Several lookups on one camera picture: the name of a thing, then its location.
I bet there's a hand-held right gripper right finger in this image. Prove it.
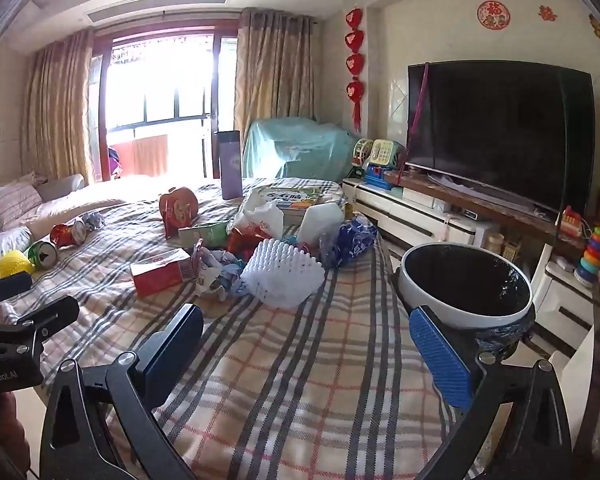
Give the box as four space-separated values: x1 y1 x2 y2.
408 304 576 480

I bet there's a black flat television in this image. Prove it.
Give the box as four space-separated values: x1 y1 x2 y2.
406 60 596 213

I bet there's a grey cushion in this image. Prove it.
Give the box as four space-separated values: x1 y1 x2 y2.
35 174 86 201

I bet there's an orange hanging cloth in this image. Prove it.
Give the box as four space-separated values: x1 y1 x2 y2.
111 134 170 178

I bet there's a round red wall sticker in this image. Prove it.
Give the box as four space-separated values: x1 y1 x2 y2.
476 0 510 28

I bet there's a red drink carton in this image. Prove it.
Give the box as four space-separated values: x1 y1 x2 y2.
130 248 193 298

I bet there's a red toy telephone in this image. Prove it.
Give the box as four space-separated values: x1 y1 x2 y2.
560 206 588 238

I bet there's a purple thermos bottle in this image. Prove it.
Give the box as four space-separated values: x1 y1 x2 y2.
219 130 243 201

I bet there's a teal cloth covered furniture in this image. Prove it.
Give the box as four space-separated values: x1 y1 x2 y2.
242 117 363 181

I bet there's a green drink carton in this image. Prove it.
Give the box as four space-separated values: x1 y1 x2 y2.
177 221 231 251

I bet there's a white bin with black bag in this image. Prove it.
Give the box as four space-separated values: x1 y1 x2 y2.
396 241 537 356

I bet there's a red apple shaped gift box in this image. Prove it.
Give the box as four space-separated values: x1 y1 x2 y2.
159 186 198 238

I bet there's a red drink can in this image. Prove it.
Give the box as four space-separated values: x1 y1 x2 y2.
50 220 87 248

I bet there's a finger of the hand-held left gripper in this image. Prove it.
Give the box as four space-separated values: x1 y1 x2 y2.
0 295 81 358
0 272 34 307

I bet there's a balcony glass door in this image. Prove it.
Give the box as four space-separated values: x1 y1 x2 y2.
87 20 241 181

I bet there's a green and yellow toy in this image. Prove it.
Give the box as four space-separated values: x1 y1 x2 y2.
351 137 376 168

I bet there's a white television cabinet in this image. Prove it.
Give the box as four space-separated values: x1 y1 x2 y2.
341 177 600 341

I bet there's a yellow foam net ball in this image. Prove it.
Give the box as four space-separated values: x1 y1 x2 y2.
0 250 35 279

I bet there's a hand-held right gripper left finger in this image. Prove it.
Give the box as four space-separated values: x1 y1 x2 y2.
39 303 206 480

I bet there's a white plastic bag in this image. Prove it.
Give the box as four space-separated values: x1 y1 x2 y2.
227 191 286 241

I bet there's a white pillow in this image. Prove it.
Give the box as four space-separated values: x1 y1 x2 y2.
0 227 33 271

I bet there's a crumpled colourful wrapper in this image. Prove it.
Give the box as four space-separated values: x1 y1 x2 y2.
192 240 246 301

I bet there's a blue plastic bag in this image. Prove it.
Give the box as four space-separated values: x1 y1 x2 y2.
320 212 378 268

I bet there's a beige patterned curtain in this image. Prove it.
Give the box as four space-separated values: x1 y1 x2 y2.
234 7 317 148
22 27 96 183

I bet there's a rainbow stacking rings toy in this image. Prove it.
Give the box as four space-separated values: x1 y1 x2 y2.
575 225 600 288

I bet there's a toy cash register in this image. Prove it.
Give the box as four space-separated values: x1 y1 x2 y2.
364 139 406 191

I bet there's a white plastic bottle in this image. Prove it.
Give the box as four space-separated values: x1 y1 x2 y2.
297 202 346 248

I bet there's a brown wooden board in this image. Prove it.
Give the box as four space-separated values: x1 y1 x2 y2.
384 170 588 248

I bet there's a pink striped pillow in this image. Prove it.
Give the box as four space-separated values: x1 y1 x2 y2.
0 180 43 236

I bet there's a red hanging knot decoration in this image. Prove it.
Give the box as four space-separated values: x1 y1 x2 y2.
344 7 368 131

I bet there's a green drink can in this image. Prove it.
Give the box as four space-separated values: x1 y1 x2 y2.
27 240 58 267

